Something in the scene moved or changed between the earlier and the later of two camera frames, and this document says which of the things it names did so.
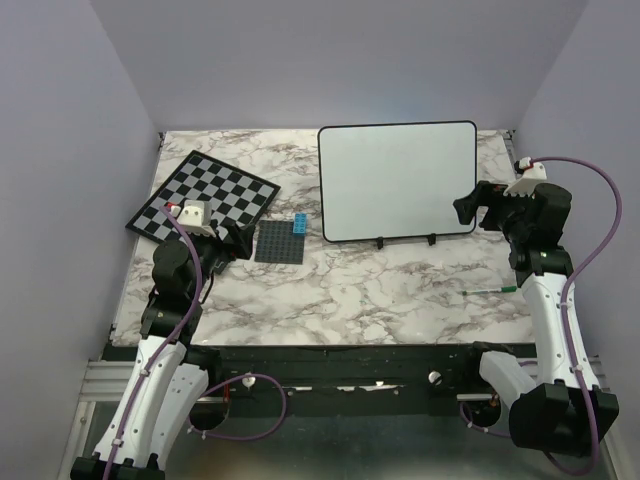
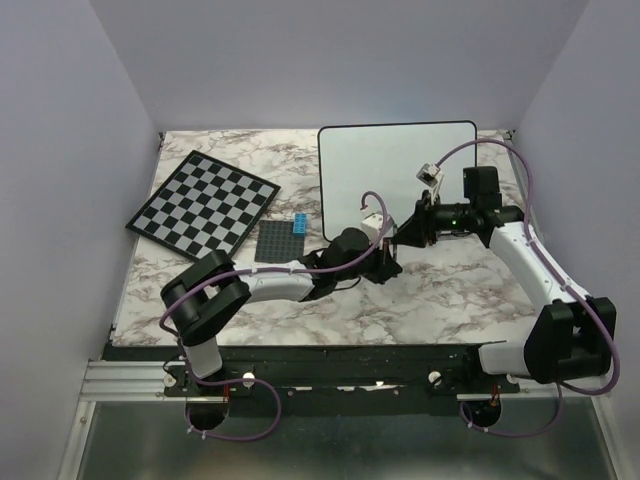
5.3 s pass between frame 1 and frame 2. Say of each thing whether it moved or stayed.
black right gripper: moved
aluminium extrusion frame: stayed
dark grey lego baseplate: stayed
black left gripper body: moved
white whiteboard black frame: stayed
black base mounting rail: stayed
